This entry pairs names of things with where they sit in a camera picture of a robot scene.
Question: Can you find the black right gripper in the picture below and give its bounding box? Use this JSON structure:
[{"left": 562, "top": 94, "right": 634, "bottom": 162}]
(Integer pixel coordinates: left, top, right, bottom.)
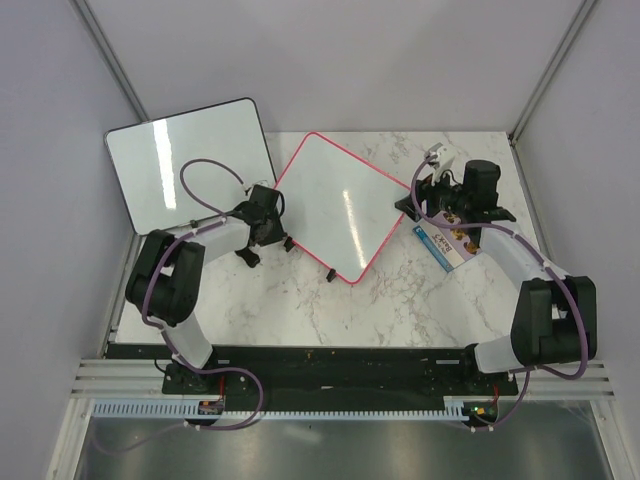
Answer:
[{"left": 395, "top": 164, "right": 471, "bottom": 223}]

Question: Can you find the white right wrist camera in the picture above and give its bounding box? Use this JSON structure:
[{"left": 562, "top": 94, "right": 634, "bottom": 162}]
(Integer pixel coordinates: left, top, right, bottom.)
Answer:
[{"left": 425, "top": 143, "right": 456, "bottom": 185}]

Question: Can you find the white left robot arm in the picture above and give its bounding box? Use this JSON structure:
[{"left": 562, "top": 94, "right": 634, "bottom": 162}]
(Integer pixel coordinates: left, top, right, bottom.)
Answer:
[{"left": 125, "top": 179, "right": 408, "bottom": 393}]

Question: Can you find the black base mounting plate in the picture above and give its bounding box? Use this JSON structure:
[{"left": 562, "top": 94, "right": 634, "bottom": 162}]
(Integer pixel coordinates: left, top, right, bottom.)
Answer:
[{"left": 162, "top": 343, "right": 520, "bottom": 420}]

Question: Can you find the black framed whiteboard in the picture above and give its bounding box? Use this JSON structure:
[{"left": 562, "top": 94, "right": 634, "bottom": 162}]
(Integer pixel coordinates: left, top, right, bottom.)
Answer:
[{"left": 105, "top": 98, "right": 275, "bottom": 236}]

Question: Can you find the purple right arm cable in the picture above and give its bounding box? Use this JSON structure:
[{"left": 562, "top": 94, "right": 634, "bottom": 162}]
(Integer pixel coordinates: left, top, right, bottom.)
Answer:
[{"left": 410, "top": 154, "right": 586, "bottom": 434}]

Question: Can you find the pink framed whiteboard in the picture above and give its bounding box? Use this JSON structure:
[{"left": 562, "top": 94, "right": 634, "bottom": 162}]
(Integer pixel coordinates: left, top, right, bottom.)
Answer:
[{"left": 275, "top": 132, "right": 409, "bottom": 285}]

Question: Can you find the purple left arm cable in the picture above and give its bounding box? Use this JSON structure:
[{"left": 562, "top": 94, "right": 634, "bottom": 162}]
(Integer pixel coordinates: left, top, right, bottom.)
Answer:
[{"left": 141, "top": 158, "right": 265, "bottom": 431}]

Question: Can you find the dog picture book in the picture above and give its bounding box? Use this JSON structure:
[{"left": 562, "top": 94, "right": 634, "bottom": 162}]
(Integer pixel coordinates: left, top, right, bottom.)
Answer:
[{"left": 412, "top": 222, "right": 481, "bottom": 273}]

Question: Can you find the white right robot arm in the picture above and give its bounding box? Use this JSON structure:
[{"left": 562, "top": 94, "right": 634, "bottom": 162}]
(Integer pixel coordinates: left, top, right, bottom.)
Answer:
[{"left": 410, "top": 156, "right": 597, "bottom": 394}]

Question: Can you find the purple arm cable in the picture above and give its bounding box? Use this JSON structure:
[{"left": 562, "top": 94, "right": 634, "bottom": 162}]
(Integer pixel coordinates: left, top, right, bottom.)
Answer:
[
  {"left": 410, "top": 154, "right": 586, "bottom": 434},
  {"left": 141, "top": 158, "right": 265, "bottom": 431}
]

